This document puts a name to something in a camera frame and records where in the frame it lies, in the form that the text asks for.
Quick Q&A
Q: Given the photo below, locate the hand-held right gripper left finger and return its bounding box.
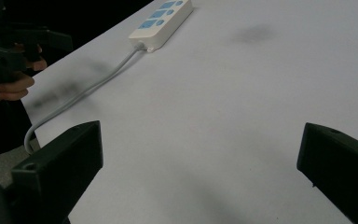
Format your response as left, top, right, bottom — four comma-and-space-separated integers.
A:
10, 120, 104, 224

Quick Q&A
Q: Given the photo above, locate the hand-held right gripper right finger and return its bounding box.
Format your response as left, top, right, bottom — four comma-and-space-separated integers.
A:
296, 122, 358, 224

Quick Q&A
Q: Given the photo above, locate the white power strip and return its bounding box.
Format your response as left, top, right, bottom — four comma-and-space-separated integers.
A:
128, 0, 195, 52

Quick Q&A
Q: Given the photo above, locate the white power strip cable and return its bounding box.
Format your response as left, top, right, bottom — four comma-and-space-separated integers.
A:
23, 42, 145, 155

